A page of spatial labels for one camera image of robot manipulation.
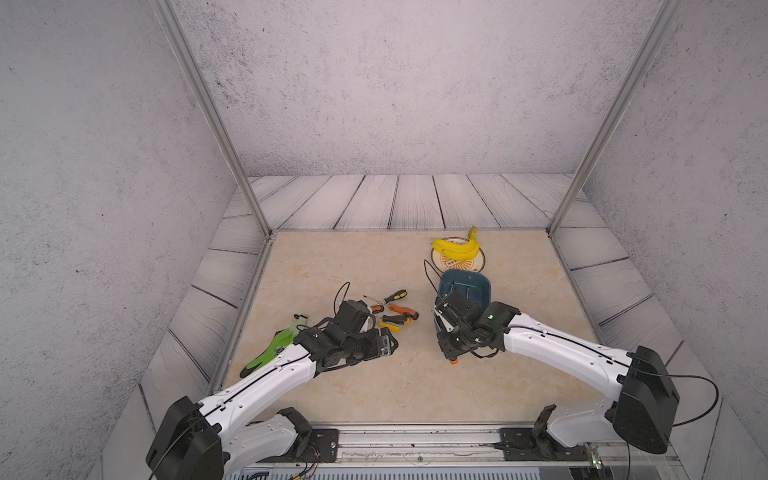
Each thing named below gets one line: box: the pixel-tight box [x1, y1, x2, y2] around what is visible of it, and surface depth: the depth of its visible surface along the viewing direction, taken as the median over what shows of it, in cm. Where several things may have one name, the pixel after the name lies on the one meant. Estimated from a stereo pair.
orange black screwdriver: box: [388, 304, 419, 320], surface depth 98 cm
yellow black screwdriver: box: [382, 314, 411, 325], surface depth 96 cm
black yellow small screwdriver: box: [363, 289, 408, 304], surface depth 102 cm
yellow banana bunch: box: [432, 226, 480, 261], surface depth 112 cm
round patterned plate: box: [431, 248, 486, 272], surface depth 113 cm
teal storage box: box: [437, 269, 491, 307], surface depth 104 cm
